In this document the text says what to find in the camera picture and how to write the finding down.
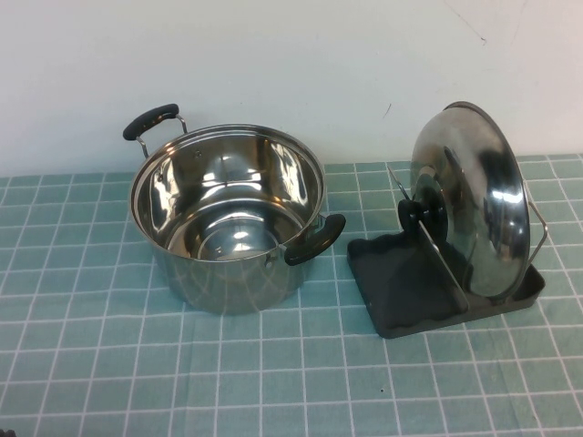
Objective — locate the steel pot lid black knob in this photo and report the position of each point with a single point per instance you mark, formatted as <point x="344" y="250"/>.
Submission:
<point x="492" y="205"/>

